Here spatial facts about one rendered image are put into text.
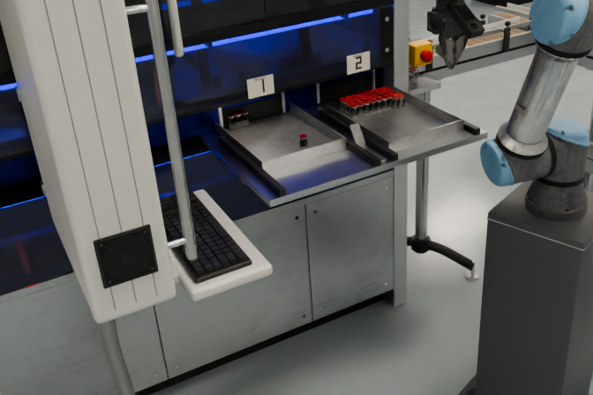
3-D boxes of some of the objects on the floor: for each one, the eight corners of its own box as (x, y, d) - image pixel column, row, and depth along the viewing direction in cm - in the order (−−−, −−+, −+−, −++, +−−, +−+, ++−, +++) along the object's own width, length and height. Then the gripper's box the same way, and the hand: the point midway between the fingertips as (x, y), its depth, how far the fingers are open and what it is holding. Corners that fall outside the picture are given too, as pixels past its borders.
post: (384, 299, 275) (379, -356, 179) (396, 294, 277) (398, -355, 181) (394, 307, 270) (394, -362, 174) (406, 301, 272) (413, -362, 176)
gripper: (452, -17, 186) (448, 59, 196) (424, -12, 183) (423, 66, 192) (473, -12, 179) (469, 67, 189) (446, -6, 176) (443, 74, 185)
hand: (453, 64), depth 188 cm, fingers closed
